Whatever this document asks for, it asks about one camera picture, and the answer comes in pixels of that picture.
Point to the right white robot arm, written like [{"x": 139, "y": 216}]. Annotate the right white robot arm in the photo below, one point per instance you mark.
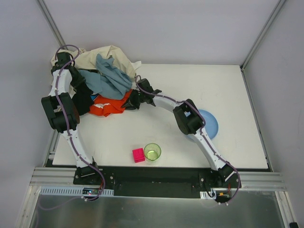
[{"x": 189, "y": 121}]

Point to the orange cloth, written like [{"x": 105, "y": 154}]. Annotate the orange cloth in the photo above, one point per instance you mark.
[{"x": 104, "y": 106}]

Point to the blue plastic plate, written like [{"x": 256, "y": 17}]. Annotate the blue plastic plate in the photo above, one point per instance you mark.
[{"x": 211, "y": 126}]

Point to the right aluminium corner post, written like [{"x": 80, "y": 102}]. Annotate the right aluminium corner post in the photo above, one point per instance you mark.
[{"x": 262, "y": 34}]

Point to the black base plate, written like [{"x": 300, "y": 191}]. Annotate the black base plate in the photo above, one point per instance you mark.
[{"x": 157, "y": 182}]

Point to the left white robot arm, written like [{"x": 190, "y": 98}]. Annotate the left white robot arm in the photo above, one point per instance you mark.
[{"x": 63, "y": 116}]

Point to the blue-grey cloth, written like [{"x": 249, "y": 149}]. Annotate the blue-grey cloth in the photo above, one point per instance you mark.
[{"x": 107, "y": 80}]

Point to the black cloth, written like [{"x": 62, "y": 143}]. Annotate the black cloth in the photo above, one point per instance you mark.
[{"x": 82, "y": 99}]

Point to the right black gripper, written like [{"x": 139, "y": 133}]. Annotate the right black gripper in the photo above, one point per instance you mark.
[{"x": 134, "y": 99}]

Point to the left white cable duct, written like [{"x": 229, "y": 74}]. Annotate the left white cable duct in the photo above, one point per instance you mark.
[{"x": 75, "y": 191}]

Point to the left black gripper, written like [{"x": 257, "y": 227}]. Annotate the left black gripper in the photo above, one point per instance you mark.
[{"x": 83, "y": 95}]

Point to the green transparent cup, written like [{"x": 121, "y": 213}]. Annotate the green transparent cup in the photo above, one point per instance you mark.
[{"x": 152, "y": 151}]

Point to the aluminium corner post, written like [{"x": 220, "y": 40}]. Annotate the aluminium corner post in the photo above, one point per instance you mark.
[
  {"x": 262, "y": 34},
  {"x": 51, "y": 22}
]

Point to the beige cloth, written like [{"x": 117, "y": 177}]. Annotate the beige cloth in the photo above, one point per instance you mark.
[{"x": 87, "y": 59}]

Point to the pink plastic cube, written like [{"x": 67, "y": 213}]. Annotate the pink plastic cube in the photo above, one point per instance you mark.
[{"x": 138, "y": 155}]

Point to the left aluminium corner post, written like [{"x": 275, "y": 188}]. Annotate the left aluminium corner post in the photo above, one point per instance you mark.
[{"x": 51, "y": 22}]

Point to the white cable duct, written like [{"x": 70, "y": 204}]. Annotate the white cable duct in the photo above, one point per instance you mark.
[
  {"x": 75, "y": 191},
  {"x": 207, "y": 195}
]

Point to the right white cable duct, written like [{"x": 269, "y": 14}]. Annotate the right white cable duct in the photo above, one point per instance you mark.
[{"x": 207, "y": 195}]

